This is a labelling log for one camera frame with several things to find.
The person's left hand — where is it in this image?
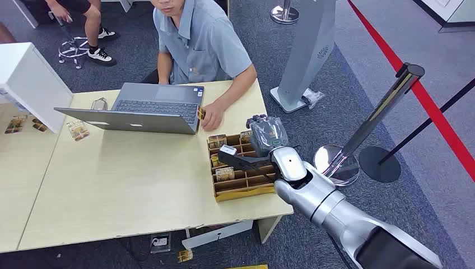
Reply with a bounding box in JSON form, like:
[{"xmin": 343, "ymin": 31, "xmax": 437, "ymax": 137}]
[{"xmin": 200, "ymin": 102, "xmax": 226, "ymax": 132}]

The wooden card organizer box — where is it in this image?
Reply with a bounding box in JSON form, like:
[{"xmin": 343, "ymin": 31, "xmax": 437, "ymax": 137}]
[{"xmin": 206, "ymin": 131, "xmax": 278, "ymax": 203}]

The person at desk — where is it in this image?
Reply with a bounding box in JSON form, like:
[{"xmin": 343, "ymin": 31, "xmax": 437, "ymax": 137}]
[{"xmin": 150, "ymin": 0, "xmax": 258, "ymax": 132}]

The clear plastic card holder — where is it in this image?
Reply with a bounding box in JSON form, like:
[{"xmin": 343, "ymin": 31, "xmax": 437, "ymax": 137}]
[{"xmin": 90, "ymin": 97, "xmax": 109, "ymax": 112}]

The seated person in background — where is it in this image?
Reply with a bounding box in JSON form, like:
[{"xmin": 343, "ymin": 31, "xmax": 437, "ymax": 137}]
[{"xmin": 44, "ymin": 0, "xmax": 120, "ymax": 68}]

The grey open laptop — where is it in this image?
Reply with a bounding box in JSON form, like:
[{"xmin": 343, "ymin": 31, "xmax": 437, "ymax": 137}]
[{"xmin": 54, "ymin": 82, "xmax": 205, "ymax": 136}]

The clear plastic bag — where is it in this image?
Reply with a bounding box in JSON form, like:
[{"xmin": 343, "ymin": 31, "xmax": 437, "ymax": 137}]
[{"xmin": 301, "ymin": 87, "xmax": 326, "ymax": 110}]

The grey kiosk stand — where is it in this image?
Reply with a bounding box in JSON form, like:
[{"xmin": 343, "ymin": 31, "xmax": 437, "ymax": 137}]
[{"xmin": 269, "ymin": 0, "xmax": 337, "ymax": 114}]

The white board under desk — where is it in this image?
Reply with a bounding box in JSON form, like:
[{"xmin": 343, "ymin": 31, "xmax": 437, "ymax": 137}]
[{"xmin": 181, "ymin": 220, "xmax": 254, "ymax": 251}]

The desk leg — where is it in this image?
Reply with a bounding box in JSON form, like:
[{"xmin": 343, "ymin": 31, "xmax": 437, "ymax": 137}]
[{"xmin": 257, "ymin": 215, "xmax": 283, "ymax": 245}]

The chrome stanchion base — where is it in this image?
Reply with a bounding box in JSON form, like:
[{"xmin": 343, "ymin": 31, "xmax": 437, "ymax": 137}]
[{"xmin": 269, "ymin": 0, "xmax": 300, "ymax": 25}]

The floor power socket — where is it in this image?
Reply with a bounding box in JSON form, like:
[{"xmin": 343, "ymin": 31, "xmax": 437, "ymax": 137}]
[{"xmin": 150, "ymin": 233, "xmax": 173, "ymax": 254}]

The yellow box edge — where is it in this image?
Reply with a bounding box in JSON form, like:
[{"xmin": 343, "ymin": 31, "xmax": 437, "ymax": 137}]
[{"xmin": 225, "ymin": 263, "xmax": 269, "ymax": 269}]

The chrome stool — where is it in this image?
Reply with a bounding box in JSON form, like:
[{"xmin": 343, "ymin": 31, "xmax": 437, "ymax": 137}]
[{"xmin": 48, "ymin": 11, "xmax": 91, "ymax": 70}]

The white cabinet box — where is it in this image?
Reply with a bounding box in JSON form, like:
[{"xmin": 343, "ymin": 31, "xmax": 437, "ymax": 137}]
[{"xmin": 0, "ymin": 41, "xmax": 74, "ymax": 135}]

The red barrier belt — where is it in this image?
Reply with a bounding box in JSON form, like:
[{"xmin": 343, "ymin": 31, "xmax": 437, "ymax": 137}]
[{"xmin": 346, "ymin": 0, "xmax": 475, "ymax": 172}]

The white counter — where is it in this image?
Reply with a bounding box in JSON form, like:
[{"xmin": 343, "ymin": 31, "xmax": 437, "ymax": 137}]
[{"xmin": 413, "ymin": 0, "xmax": 475, "ymax": 34}]

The pale wrist camera black mount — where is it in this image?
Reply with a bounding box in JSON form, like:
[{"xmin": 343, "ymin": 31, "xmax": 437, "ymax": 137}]
[{"xmin": 217, "ymin": 145, "xmax": 277, "ymax": 174}]

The chrome stanchion post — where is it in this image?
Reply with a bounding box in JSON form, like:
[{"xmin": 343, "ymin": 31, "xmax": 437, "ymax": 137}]
[{"xmin": 313, "ymin": 62, "xmax": 426, "ymax": 187}]

